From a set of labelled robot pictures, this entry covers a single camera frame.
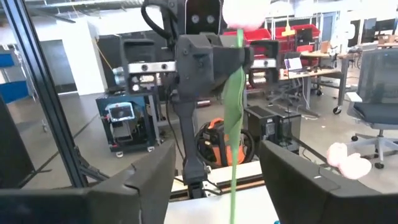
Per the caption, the grey office chair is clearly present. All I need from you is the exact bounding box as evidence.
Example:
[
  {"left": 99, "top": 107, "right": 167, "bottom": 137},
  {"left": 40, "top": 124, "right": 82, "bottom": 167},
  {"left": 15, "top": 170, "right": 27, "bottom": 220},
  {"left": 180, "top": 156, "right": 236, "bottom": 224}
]
[{"left": 345, "top": 48, "right": 398, "bottom": 170}]

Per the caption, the blue cabinet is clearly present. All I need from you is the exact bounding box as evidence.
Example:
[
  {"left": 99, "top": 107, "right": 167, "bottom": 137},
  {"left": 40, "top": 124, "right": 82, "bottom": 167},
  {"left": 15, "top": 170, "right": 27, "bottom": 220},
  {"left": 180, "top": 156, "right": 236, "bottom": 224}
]
[{"left": 0, "top": 45, "right": 30, "bottom": 105}]

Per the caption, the glass-sided black computer tower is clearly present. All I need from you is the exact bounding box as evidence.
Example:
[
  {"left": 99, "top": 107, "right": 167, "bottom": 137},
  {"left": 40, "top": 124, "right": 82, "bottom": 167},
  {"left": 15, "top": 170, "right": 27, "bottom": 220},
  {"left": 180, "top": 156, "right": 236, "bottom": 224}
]
[{"left": 273, "top": 110, "right": 303, "bottom": 154}]

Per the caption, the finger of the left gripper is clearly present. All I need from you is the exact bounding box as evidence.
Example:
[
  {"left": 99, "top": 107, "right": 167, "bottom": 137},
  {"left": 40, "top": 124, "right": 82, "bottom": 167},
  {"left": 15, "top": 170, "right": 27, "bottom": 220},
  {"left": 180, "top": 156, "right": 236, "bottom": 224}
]
[
  {"left": 223, "top": 45, "right": 255, "bottom": 74},
  {"left": 175, "top": 33, "right": 233, "bottom": 98}
]

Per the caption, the grey table mat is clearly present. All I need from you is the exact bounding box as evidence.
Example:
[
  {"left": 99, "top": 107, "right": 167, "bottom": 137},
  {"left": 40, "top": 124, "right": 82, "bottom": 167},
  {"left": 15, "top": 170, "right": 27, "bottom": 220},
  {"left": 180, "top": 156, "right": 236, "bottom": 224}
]
[{"left": 164, "top": 185, "right": 280, "bottom": 224}]

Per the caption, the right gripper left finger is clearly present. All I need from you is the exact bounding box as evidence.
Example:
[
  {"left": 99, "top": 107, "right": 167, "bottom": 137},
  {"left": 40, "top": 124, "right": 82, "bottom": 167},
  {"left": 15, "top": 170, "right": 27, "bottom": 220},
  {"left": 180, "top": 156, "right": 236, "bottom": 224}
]
[{"left": 0, "top": 140, "right": 177, "bottom": 224}]

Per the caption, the red storage bin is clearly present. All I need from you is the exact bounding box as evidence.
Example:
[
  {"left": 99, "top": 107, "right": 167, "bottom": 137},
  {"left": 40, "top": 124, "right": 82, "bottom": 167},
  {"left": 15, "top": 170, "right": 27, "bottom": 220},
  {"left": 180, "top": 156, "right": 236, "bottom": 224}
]
[
  {"left": 272, "top": 24, "right": 322, "bottom": 53},
  {"left": 223, "top": 28, "right": 272, "bottom": 44}
]

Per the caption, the orange shop vacuum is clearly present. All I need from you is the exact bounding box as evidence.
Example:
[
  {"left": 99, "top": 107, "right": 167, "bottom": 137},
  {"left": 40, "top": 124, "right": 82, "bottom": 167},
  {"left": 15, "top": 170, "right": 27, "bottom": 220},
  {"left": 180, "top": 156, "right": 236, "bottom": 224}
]
[{"left": 205, "top": 117, "right": 248, "bottom": 167}]

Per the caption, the blue equipment cart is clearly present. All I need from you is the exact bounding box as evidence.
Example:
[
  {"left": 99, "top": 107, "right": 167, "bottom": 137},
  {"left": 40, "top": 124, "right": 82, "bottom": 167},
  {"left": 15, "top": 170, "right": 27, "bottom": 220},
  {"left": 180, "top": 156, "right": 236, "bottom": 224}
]
[{"left": 95, "top": 94, "right": 158, "bottom": 158}]

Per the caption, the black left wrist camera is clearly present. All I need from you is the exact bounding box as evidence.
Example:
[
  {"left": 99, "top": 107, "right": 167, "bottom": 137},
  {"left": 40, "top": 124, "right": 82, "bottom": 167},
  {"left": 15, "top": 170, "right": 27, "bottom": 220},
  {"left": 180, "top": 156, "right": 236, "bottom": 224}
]
[{"left": 185, "top": 0, "right": 224, "bottom": 35}]

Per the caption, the black flat panel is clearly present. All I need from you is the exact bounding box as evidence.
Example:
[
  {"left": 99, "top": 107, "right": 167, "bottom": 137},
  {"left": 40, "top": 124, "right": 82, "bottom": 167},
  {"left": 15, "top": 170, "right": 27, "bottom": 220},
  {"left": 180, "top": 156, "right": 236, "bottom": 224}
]
[{"left": 0, "top": 95, "right": 35, "bottom": 189}]

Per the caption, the pink tulip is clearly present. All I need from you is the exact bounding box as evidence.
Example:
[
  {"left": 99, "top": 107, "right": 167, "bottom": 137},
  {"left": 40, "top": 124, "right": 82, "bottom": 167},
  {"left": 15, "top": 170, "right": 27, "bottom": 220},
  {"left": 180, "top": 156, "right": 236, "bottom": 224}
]
[
  {"left": 326, "top": 142, "right": 349, "bottom": 167},
  {"left": 221, "top": 0, "right": 273, "bottom": 224},
  {"left": 338, "top": 152, "right": 373, "bottom": 180}
]

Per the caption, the wooden desk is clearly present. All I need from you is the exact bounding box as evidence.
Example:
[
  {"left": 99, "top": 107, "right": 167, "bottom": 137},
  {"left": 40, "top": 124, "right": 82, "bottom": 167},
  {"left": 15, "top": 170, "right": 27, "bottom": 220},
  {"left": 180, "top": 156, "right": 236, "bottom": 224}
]
[{"left": 278, "top": 51, "right": 363, "bottom": 116}]

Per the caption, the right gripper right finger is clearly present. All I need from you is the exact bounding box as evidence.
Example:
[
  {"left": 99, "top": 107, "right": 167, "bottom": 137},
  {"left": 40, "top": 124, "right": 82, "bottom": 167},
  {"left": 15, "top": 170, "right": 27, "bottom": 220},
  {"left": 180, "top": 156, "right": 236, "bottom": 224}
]
[{"left": 258, "top": 139, "right": 398, "bottom": 224}]

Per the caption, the open laptop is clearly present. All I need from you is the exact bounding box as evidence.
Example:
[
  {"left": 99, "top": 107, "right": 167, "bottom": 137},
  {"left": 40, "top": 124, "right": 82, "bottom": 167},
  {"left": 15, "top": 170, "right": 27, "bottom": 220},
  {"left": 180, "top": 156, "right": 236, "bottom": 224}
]
[{"left": 284, "top": 57, "right": 305, "bottom": 75}]

